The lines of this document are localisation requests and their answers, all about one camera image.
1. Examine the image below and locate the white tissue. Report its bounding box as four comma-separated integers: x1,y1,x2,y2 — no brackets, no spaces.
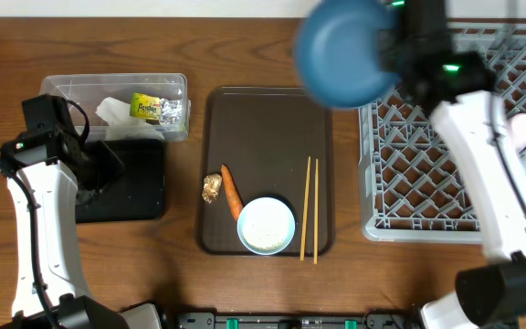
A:
96,97,164,141

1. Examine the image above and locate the yellow green snack wrapper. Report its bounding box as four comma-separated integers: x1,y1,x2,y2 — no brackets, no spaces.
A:
130,93,184,125

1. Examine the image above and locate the pink cup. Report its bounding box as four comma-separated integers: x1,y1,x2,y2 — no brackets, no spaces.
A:
508,113,526,152

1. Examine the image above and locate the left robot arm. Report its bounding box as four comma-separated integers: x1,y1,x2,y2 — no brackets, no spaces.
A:
0,94,167,329

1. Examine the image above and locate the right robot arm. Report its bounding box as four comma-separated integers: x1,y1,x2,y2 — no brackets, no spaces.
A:
380,0,526,328

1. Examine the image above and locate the grey dishwasher rack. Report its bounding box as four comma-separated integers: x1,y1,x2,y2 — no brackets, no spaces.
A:
358,22,526,244

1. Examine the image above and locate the black plastic bin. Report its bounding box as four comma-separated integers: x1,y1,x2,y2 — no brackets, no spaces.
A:
76,139,165,224

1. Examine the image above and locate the clear plastic bin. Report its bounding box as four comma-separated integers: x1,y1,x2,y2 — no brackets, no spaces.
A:
39,73,191,142

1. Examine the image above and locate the brown food scrap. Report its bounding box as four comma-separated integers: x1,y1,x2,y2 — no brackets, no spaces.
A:
202,174,223,204

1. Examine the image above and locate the right wooden chopstick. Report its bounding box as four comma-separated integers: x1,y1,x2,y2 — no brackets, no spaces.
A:
313,159,320,265

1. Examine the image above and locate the orange carrot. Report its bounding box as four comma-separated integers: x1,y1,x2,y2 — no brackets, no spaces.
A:
221,164,243,221

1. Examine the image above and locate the brown serving tray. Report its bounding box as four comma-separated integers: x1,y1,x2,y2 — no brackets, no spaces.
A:
202,87,335,257

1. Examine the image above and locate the light blue bowl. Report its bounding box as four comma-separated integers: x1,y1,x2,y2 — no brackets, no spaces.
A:
237,196,296,256

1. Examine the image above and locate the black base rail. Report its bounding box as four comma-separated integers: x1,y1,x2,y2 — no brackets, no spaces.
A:
116,301,424,329

